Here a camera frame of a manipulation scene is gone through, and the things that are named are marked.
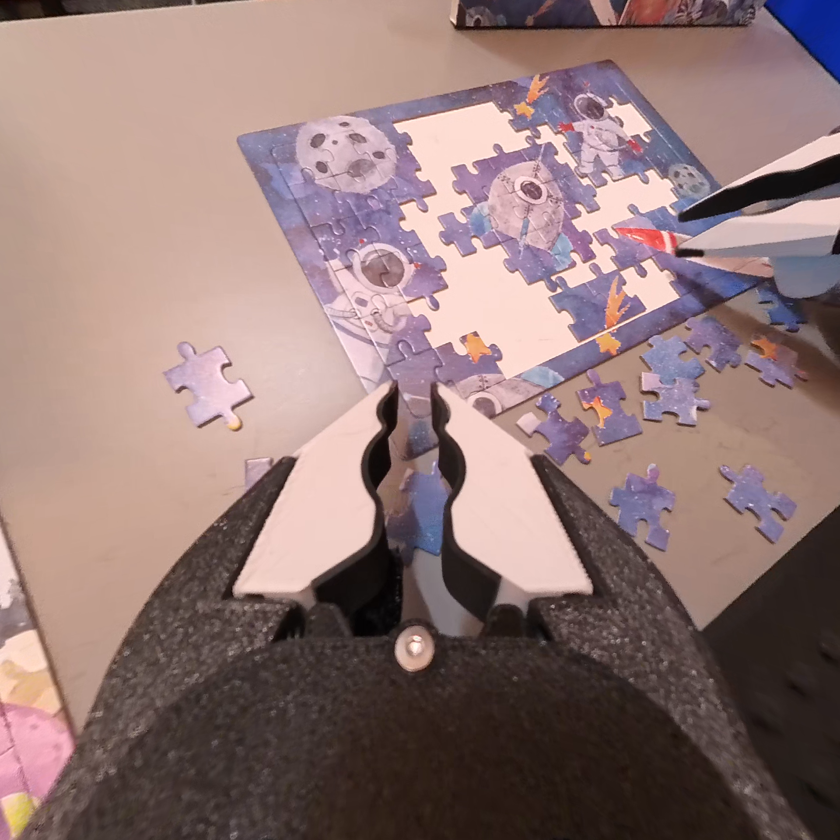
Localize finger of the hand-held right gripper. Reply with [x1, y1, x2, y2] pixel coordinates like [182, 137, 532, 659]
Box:
[676, 128, 840, 222]
[672, 199, 840, 259]

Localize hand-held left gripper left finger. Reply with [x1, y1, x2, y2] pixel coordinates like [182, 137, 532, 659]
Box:
[233, 382, 403, 634]

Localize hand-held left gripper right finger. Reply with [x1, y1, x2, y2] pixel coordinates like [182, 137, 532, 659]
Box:
[430, 382, 593, 634]

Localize puzzle pieces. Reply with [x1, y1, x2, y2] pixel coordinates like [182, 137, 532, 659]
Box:
[243, 282, 811, 557]

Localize space puzzle board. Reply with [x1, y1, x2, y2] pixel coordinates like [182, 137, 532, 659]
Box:
[236, 59, 775, 460]

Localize grey desk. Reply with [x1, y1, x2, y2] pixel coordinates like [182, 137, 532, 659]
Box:
[0, 0, 840, 729]

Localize blue plastic bin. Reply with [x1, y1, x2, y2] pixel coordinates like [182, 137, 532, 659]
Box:
[764, 0, 840, 86]

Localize illustrated puzzle box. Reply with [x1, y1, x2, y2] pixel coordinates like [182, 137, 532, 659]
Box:
[449, 0, 769, 28]

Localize colourful cartoon puzzle board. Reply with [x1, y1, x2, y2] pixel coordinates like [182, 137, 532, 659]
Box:
[0, 518, 76, 831]

